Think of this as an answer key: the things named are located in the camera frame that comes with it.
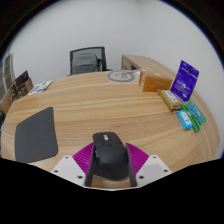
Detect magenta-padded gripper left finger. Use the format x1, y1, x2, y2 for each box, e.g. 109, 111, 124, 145
50, 141, 96, 188

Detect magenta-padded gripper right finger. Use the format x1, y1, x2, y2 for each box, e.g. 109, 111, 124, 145
124, 142, 173, 188

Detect black computer mouse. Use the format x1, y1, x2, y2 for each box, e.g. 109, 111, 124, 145
89, 131, 131, 183

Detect dark grey mouse pad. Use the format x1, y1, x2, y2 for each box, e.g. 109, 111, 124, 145
14, 106, 59, 164

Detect small blue packet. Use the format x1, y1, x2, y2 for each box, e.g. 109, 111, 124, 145
176, 109, 194, 131

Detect green packet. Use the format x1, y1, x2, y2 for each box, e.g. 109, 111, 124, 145
181, 100, 208, 133

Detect yellow wrapped packet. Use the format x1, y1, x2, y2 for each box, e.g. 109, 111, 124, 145
157, 88, 184, 111

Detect white green printed leaflet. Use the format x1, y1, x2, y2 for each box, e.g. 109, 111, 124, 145
27, 79, 55, 96

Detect purple standing card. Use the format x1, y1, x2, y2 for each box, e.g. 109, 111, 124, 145
169, 59, 200, 103

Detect brown cardboard box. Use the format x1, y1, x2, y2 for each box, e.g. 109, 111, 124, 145
9, 81, 20, 103

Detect black printed cardboard box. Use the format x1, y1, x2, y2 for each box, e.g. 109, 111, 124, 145
14, 69, 34, 98

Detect wooden side cabinet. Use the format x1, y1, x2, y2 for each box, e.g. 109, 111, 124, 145
120, 54, 178, 79

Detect grey backpack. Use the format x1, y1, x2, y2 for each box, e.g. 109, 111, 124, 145
71, 53, 101, 75

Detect wooden shelf unit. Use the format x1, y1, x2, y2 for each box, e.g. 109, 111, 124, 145
0, 53, 16, 114

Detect black mesh office chair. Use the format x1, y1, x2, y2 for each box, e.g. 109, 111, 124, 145
68, 46, 113, 76

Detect coiled cable in clear bag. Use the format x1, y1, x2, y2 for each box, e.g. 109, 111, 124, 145
106, 69, 140, 84

